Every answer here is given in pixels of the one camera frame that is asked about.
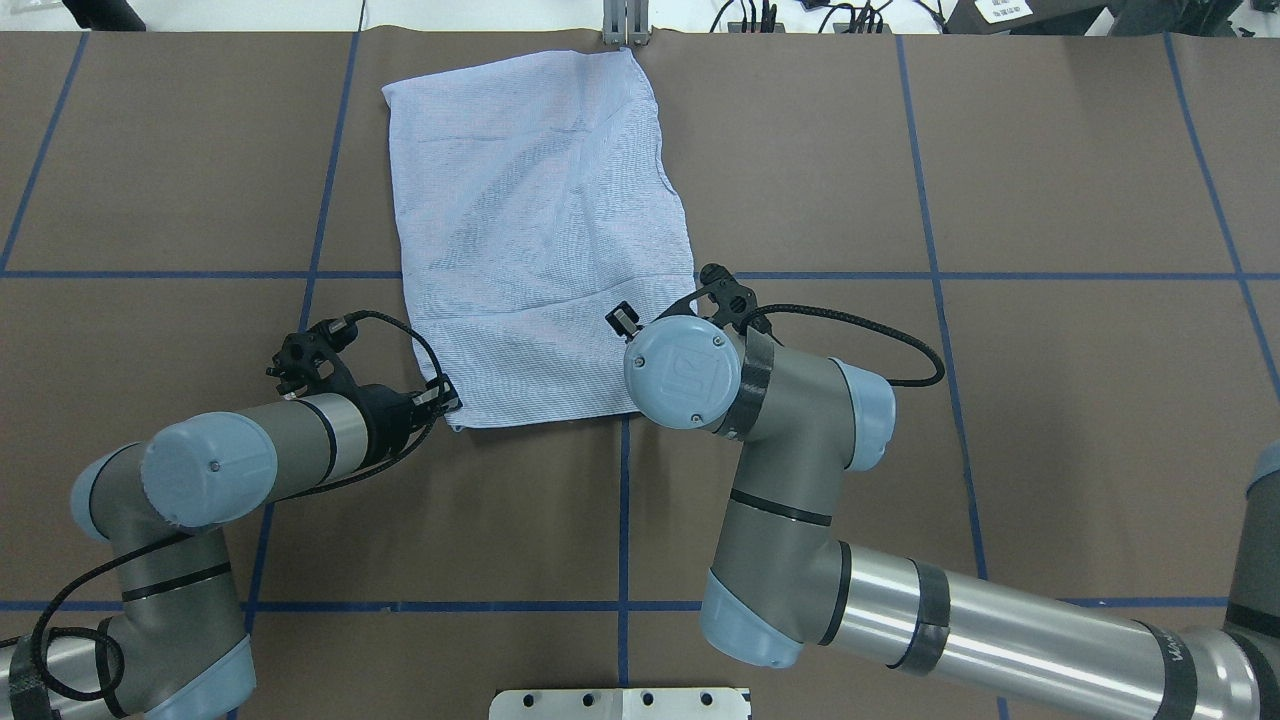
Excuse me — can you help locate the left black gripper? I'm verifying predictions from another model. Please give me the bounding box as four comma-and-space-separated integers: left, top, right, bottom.
355, 301, 643, 466

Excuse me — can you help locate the blue striped button shirt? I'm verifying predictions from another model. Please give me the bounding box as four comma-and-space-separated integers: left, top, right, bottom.
381, 50, 694, 429

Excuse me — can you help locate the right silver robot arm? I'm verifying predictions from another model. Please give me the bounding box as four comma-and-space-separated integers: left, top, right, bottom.
607, 297, 1277, 719

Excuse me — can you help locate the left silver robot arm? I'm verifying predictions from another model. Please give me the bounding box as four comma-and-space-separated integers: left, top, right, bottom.
3, 377, 461, 719

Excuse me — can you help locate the black device with label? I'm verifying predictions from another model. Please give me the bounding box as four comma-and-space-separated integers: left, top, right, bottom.
943, 1, 1110, 36

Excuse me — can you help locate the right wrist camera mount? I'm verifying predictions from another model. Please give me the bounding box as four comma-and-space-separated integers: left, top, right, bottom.
658, 263, 773, 337

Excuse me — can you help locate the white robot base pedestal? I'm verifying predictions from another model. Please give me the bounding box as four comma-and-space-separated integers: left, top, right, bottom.
488, 687, 753, 719

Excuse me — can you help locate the grey aluminium frame post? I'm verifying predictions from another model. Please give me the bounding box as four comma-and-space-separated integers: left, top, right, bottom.
602, 0, 652, 47

